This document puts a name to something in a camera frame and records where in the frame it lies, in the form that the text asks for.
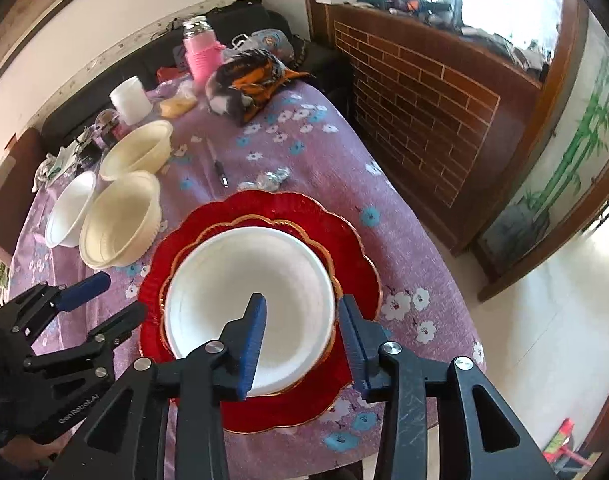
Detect large red scalloped plate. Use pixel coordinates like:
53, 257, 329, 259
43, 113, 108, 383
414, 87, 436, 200
138, 191, 382, 435

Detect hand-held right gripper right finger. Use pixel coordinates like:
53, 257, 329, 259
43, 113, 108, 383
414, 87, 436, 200
337, 294, 560, 480

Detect dark clutter pile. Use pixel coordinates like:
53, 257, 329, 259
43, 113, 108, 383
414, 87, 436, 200
357, 0, 552, 78

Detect wooden brick-pattern cabinet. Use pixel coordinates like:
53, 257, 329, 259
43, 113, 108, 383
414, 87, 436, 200
299, 0, 592, 256

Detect white plastic jar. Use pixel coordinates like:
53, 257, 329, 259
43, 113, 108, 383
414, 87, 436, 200
109, 76, 152, 126

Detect white plastic bowl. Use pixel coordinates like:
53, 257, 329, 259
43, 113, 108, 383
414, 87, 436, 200
44, 171, 98, 249
163, 226, 336, 397

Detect purple floral tablecloth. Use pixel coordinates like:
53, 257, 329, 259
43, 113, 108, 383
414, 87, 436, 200
7, 80, 485, 473

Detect orange black patterned bag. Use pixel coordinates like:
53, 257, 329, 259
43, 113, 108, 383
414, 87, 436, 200
205, 49, 315, 126

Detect dark pen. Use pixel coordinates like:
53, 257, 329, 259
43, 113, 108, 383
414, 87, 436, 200
207, 137, 229, 187

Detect yellow food bag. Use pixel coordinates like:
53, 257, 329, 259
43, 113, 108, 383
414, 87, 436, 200
158, 82, 200, 119

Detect pink sleeved bottle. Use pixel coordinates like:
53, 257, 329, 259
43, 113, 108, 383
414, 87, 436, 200
182, 16, 225, 86

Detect brown armchair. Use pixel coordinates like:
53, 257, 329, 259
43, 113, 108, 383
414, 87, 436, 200
0, 127, 45, 256

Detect crumpled foil wrappers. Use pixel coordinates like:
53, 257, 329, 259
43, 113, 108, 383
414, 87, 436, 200
237, 167, 291, 192

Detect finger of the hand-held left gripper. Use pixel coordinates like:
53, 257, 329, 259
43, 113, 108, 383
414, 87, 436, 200
0, 272, 111, 336
23, 304, 148, 380

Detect black sofa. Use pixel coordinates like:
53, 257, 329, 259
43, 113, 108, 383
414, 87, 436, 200
39, 0, 355, 133

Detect grey patterned pouch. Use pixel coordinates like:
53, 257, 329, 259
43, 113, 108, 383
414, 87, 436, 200
222, 29, 295, 61

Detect white cloth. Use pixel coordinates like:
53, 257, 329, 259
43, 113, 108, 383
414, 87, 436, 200
33, 147, 85, 191

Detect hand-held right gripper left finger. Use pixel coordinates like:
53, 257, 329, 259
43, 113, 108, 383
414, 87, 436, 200
42, 292, 269, 480

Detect large framed picture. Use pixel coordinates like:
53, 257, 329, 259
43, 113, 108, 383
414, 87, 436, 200
0, 0, 118, 81

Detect cream plastic bowl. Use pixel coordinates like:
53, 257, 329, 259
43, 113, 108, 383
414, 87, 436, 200
79, 170, 162, 270
99, 120, 174, 181

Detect bamboo painted panel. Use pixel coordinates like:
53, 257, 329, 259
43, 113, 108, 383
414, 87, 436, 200
477, 35, 609, 271

